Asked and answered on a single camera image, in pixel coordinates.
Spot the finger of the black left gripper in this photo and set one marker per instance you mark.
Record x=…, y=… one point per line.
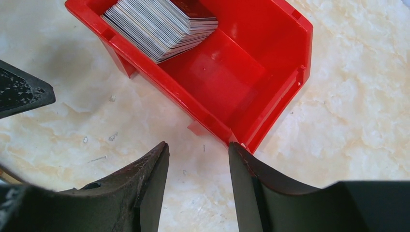
x=21, y=91

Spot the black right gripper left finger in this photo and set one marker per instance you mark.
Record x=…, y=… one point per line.
x=128, y=200

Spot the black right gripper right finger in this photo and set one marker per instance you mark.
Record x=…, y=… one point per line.
x=268, y=201

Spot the red plastic bin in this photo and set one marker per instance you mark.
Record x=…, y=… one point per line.
x=238, y=81

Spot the grey cards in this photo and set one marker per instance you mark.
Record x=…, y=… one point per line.
x=161, y=29

